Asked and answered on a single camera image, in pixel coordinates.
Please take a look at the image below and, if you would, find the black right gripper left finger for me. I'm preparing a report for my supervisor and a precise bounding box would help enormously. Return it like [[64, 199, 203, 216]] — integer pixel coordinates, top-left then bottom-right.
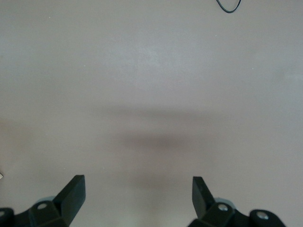
[[0, 175, 86, 227]]

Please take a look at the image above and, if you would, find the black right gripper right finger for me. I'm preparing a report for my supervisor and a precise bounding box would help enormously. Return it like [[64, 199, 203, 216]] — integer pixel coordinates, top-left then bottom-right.
[[187, 176, 285, 227]]

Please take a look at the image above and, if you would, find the black looped table cable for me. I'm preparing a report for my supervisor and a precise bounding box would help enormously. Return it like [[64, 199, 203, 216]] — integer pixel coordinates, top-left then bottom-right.
[[215, 0, 242, 13]]

